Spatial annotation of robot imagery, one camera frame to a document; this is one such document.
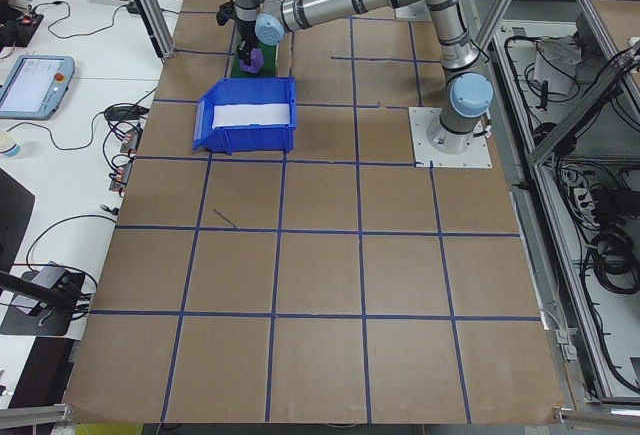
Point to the white crumpled container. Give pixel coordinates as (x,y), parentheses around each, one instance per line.
(555,65)

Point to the grey small camera box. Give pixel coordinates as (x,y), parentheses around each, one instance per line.
(52,275)

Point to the black electronics tray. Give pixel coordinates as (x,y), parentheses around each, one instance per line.
(20,30)

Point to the black flat panel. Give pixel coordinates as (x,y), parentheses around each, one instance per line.
(12,220)

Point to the purple foam block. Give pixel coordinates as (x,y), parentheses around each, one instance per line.
(255,64)

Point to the small circuit board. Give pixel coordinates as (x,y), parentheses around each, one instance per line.
(121,177)
(131,141)

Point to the black power adapter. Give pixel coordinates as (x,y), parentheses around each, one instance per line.
(135,8)

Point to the aluminium profile post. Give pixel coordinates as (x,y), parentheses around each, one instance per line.
(147,10)

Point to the green conveyor belt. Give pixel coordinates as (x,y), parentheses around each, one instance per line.
(267,57)

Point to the black oval device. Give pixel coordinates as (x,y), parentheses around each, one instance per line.
(122,112)

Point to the white power strip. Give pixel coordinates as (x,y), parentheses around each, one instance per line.
(580,195)

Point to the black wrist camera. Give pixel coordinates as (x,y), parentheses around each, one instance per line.
(226,14)

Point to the black box device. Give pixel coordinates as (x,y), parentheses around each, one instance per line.
(607,201)

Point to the black flat stand base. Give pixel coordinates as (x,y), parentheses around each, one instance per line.
(55,317)

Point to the white square base plate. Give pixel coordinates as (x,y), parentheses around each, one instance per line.
(407,11)
(472,155)

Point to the grey metal corner bracket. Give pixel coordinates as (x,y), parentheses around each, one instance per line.
(562,335)

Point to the teach pendant with red button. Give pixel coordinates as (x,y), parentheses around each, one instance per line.
(30,85)

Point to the aluminium profile bar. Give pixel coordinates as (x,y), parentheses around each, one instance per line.
(35,412)
(600,414)

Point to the blue plastic storage bin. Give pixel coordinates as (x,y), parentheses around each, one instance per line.
(250,142)

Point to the V-shaped metal bar frame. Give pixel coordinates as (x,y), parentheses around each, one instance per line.
(565,135)

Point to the white paper cup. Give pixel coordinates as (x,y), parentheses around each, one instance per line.
(9,147)

